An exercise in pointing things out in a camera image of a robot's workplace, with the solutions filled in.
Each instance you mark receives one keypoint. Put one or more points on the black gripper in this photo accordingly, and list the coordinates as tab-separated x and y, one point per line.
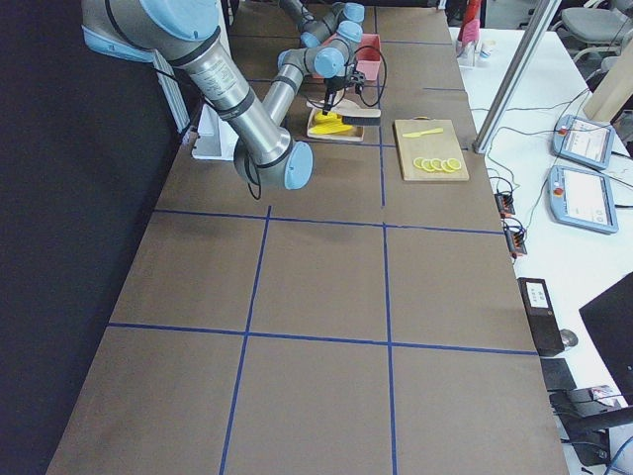
331	89

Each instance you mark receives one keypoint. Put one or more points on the white hand brush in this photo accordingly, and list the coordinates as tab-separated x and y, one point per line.
353	116

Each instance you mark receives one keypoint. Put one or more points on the yellow corn cob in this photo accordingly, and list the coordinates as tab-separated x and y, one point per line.
330	129

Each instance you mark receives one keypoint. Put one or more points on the beige plastic dustpan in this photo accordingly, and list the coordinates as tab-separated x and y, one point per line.
354	136

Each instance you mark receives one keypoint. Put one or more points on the yellow lemon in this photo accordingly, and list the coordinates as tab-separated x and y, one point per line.
321	118

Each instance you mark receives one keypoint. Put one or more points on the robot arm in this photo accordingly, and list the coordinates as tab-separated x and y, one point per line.
314	31
188	35

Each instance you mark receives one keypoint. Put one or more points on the pink plastic bin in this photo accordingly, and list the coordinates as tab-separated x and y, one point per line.
368	56

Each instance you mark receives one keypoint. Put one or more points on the yellow-green plastic knife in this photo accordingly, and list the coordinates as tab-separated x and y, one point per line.
418	134

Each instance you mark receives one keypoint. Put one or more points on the bamboo cutting board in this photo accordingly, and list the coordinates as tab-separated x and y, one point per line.
423	159

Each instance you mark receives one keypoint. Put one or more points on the lemon slice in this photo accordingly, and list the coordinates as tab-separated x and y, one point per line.
453	163

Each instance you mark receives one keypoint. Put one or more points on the pink rolled towel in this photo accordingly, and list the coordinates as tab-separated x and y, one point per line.
470	29

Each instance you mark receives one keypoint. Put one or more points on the white paper cup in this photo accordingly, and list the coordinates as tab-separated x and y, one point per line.
486	50

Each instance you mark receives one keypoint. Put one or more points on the orange black adapter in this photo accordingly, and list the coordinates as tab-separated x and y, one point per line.
504	201
515	240

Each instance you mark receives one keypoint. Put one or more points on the teach pendant tablet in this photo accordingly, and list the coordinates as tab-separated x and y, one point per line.
581	199
583	141

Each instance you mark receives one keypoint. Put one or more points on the grey office chair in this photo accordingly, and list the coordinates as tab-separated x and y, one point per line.
599	30

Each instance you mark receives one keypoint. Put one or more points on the black power box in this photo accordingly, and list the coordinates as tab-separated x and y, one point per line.
540	316

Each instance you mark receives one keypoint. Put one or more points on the black monitor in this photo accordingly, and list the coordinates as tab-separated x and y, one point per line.
608	320

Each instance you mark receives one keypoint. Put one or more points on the aluminium frame post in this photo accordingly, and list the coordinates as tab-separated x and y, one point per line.
531	38

